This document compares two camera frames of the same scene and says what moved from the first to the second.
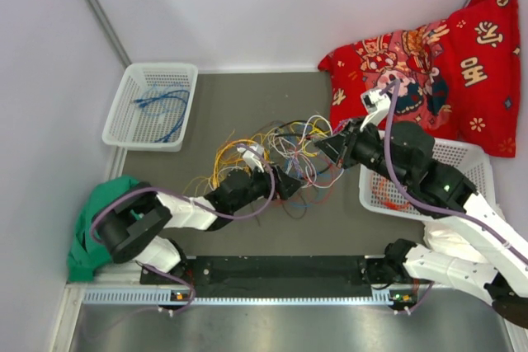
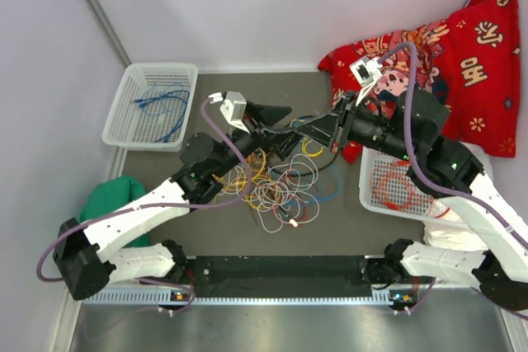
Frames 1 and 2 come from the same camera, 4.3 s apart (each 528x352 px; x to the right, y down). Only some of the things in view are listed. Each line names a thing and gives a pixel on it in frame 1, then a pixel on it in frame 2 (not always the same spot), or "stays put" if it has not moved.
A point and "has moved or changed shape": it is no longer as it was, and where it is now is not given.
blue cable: (143, 101) stays put
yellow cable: (227, 158) has moved or changed shape
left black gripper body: (279, 190) -> (263, 138)
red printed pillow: (459, 76) stays put
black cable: (301, 135) has moved or changed shape
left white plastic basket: (153, 107) stays put
